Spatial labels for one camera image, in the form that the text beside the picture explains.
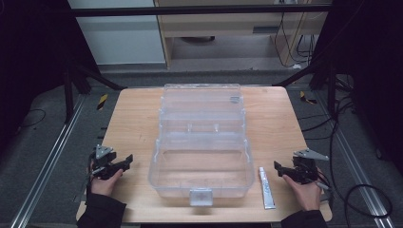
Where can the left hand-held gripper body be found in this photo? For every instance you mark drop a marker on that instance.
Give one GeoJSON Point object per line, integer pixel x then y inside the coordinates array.
{"type": "Point", "coordinates": [104, 156]}

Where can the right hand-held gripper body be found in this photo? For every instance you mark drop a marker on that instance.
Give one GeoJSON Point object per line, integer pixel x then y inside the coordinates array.
{"type": "Point", "coordinates": [306, 167]}

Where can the white ointment tube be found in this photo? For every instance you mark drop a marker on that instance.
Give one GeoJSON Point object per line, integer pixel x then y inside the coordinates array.
{"type": "Point", "coordinates": [266, 193]}

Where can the clear plastic storage box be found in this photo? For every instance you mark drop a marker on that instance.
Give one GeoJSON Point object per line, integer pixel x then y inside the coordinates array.
{"type": "Point", "coordinates": [202, 164]}

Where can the person's left hand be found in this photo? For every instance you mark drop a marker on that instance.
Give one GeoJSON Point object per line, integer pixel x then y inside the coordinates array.
{"type": "Point", "coordinates": [104, 186]}

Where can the person's right hand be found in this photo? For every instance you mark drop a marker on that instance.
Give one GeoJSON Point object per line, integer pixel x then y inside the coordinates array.
{"type": "Point", "coordinates": [304, 194]}

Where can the yellow black tape strip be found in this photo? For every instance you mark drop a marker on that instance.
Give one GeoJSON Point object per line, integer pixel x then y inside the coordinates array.
{"type": "Point", "coordinates": [102, 102]}
{"type": "Point", "coordinates": [306, 98]}

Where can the black metal stand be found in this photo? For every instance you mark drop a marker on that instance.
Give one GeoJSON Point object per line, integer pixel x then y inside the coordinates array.
{"type": "Point", "coordinates": [331, 91]}
{"type": "Point", "coordinates": [68, 95]}

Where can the dark curtain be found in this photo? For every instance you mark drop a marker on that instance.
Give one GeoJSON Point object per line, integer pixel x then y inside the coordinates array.
{"type": "Point", "coordinates": [374, 63]}
{"type": "Point", "coordinates": [31, 63]}

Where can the white cabinet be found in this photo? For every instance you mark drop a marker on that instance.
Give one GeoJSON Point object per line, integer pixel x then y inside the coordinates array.
{"type": "Point", "coordinates": [120, 38]}

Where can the light wooden desk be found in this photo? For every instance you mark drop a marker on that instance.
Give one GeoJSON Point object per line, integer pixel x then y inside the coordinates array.
{"type": "Point", "coordinates": [221, 25]}

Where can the aluminium floor rail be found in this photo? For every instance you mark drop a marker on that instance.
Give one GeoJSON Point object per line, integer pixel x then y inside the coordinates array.
{"type": "Point", "coordinates": [47, 164]}
{"type": "Point", "coordinates": [358, 171]}

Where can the black horizontal frame bar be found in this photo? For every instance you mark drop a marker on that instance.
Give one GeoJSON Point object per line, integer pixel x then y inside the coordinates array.
{"type": "Point", "coordinates": [190, 10]}

